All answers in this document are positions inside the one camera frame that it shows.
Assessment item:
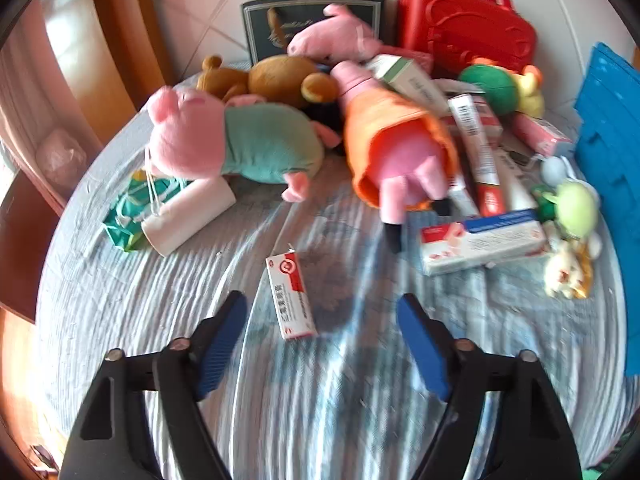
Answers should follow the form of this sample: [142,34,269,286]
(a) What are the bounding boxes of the light green round plush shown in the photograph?
[552,180,601,238]

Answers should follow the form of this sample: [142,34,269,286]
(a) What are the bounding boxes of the pig plush with green shirt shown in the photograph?
[145,85,343,203]

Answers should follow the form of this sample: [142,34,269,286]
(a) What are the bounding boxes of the white and yellow plush toy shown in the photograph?
[544,237,603,301]

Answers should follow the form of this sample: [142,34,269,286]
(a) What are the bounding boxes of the green and yellow plush toy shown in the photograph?
[459,57,546,118]

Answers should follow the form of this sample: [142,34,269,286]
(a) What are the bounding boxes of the red plastic carry case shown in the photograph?
[397,0,538,78]

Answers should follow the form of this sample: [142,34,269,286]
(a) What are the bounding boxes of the blue plastic container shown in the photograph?
[574,42,640,376]

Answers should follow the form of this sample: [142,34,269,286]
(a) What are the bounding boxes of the brown wooden nightstand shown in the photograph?
[0,170,63,323]

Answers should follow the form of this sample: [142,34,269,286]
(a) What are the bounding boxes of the red and teal medicine box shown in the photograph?
[365,54,451,116]

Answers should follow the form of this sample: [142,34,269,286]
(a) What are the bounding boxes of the brown teddy bear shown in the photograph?
[196,55,341,108]

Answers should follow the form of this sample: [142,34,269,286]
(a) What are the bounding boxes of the pink pig plush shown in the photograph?
[286,3,383,63]

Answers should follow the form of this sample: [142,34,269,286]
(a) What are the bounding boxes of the long red and white box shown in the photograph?
[446,94,506,218]

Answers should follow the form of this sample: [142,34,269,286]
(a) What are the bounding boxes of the pig plush with orange dress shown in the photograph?
[330,60,461,253]

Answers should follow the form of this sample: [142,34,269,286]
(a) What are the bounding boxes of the small red and white medicine box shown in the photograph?
[265,247,319,341]

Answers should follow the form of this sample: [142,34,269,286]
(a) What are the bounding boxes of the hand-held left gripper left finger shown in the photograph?
[59,290,248,480]

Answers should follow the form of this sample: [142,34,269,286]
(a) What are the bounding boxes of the black box with gold print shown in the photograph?
[241,0,387,63]

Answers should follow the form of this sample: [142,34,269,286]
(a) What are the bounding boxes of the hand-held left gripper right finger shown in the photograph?
[396,294,583,480]

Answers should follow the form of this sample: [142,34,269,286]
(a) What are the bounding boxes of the white and blue medicine box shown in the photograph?
[419,208,548,277]

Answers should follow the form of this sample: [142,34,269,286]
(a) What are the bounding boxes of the pink box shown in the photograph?
[512,112,576,158]

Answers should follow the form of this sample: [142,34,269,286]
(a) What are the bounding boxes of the green packet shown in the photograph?
[102,170,191,252]

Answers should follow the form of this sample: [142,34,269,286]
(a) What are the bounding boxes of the pink plastic bag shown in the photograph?
[35,127,88,191]

